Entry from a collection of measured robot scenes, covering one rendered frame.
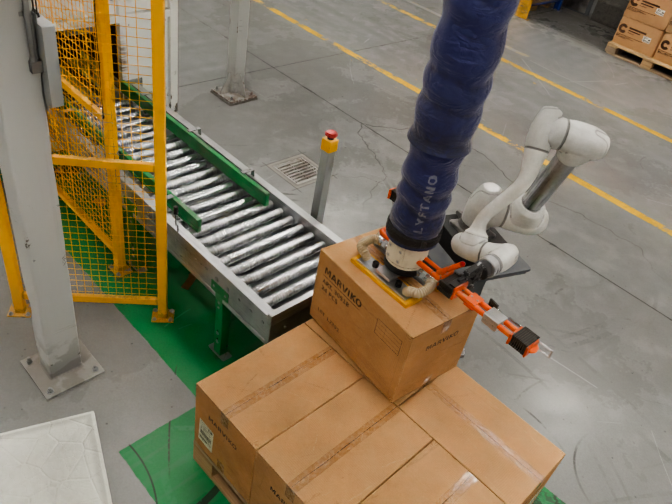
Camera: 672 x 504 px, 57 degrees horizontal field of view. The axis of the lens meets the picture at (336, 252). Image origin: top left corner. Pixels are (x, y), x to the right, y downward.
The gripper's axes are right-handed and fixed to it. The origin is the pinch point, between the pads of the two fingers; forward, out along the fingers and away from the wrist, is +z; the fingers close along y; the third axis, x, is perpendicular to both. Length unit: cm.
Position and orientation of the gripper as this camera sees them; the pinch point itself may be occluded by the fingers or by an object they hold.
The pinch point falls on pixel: (455, 287)
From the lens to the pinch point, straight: 249.2
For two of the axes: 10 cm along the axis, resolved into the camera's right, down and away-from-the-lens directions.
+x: -6.8, -5.4, 4.9
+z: -7.1, 3.4, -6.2
